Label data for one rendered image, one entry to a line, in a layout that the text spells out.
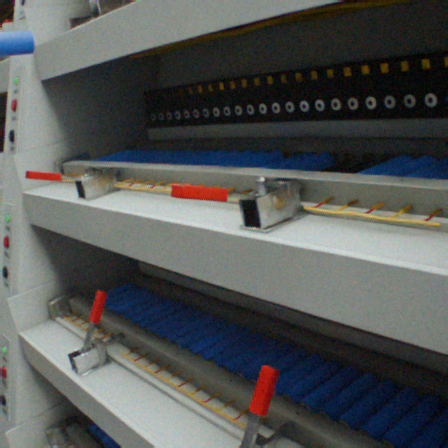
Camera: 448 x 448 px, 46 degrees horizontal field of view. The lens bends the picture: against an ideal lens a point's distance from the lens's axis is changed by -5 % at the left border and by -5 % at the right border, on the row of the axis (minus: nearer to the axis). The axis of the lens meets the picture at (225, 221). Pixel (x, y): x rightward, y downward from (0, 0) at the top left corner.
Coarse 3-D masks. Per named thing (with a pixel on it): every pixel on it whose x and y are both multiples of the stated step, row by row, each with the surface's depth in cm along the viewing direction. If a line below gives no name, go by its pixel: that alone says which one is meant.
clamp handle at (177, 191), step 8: (176, 184) 32; (256, 184) 37; (264, 184) 36; (176, 192) 32; (184, 192) 32; (192, 192) 32; (200, 192) 33; (208, 192) 33; (216, 192) 33; (224, 192) 34; (232, 192) 35; (264, 192) 36; (216, 200) 33; (224, 200) 34
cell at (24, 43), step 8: (0, 32) 38; (8, 32) 38; (16, 32) 38; (24, 32) 39; (0, 40) 37; (8, 40) 38; (16, 40) 38; (24, 40) 38; (32, 40) 39; (0, 48) 37; (8, 48) 38; (16, 48) 38; (24, 48) 39; (32, 48) 39; (0, 56) 38; (8, 56) 39
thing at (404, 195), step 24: (72, 168) 69; (96, 168) 63; (120, 168) 58; (144, 168) 55; (168, 168) 52; (192, 168) 49; (216, 168) 47; (240, 168) 45; (168, 192) 49; (240, 192) 44; (312, 192) 38; (336, 192) 36; (360, 192) 34; (384, 192) 33; (408, 192) 32; (432, 192) 30; (360, 216) 33; (432, 216) 29
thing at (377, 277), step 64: (128, 128) 79; (192, 128) 69; (256, 128) 60; (320, 128) 53; (384, 128) 47; (64, 192) 64; (128, 192) 56; (128, 256) 50; (192, 256) 42; (256, 256) 36; (320, 256) 31; (384, 256) 28; (384, 320) 29
